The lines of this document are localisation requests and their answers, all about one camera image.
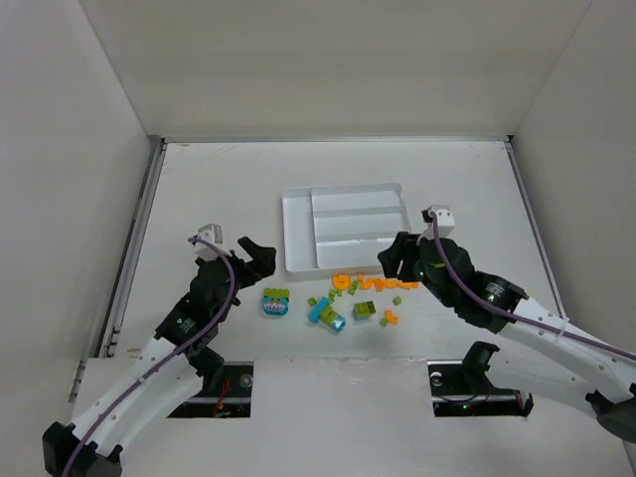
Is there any frog picture lego block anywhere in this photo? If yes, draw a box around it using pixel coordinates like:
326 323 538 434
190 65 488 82
261 288 290 316

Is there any teal green lego stack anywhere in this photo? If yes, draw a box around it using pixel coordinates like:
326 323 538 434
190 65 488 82
353 301 377 322

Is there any long teal lego brick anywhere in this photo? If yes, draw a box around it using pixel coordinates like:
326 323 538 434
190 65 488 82
308 297 331 323

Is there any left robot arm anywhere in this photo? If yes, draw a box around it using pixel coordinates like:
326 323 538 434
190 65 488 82
42 234 276 476

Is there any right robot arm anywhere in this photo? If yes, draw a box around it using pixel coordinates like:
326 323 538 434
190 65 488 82
378 230 635 442

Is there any orange lego row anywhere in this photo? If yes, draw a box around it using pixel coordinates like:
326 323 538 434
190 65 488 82
358 275 419 292

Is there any small orange curved lego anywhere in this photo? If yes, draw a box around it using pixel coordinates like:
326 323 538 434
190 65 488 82
383 309 398 325

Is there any orange arch lego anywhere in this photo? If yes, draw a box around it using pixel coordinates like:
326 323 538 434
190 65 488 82
332 274 352 290

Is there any white compartment tray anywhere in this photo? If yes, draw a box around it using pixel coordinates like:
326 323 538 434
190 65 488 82
281 183 410 279

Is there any small green lego cluster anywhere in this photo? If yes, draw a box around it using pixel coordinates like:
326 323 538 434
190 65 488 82
329 278 360 299

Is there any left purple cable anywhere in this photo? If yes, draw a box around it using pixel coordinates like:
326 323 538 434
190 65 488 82
62 237 238 477

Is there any purple cable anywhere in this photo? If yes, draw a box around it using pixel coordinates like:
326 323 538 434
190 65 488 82
62 237 238 477
430 212 636 363

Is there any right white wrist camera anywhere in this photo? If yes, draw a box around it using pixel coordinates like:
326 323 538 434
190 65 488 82
421 205 455 239

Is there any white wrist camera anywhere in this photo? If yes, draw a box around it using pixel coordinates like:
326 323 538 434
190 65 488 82
421 205 455 239
194 224 223 261

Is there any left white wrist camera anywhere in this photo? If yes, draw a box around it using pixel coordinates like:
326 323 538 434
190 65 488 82
194 224 223 261

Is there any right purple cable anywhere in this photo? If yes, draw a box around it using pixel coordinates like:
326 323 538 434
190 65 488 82
430 212 636 363

